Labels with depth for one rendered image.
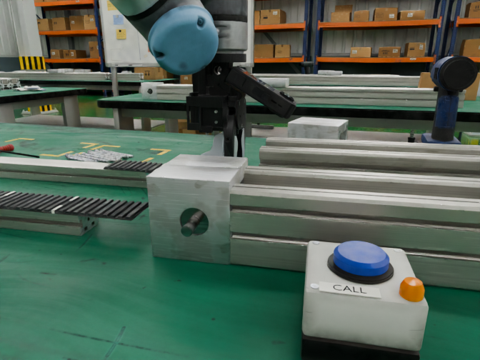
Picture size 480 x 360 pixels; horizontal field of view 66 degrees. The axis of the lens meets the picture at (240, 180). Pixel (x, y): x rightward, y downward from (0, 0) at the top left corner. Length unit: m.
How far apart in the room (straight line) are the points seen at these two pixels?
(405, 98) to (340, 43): 8.94
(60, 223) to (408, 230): 0.41
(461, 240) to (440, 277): 0.04
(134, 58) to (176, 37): 3.43
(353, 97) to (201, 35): 1.64
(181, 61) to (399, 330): 0.32
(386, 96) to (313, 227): 1.67
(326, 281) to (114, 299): 0.20
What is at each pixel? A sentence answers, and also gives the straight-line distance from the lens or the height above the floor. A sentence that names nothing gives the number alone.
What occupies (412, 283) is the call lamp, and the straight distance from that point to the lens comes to 0.27.
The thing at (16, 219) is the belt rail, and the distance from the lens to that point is 0.57.
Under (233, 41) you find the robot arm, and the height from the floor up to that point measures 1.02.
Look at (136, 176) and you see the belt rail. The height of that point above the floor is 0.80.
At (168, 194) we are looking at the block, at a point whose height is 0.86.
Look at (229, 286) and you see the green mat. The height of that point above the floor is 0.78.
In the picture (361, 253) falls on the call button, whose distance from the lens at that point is 0.29.
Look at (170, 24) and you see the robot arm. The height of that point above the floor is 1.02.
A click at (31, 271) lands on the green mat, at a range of 0.45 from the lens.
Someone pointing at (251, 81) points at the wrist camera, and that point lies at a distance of 0.57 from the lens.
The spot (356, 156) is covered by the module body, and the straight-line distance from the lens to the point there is 0.55.
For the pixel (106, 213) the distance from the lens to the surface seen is 0.47.
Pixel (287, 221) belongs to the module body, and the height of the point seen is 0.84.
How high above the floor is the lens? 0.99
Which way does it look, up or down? 18 degrees down
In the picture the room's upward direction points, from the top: straight up
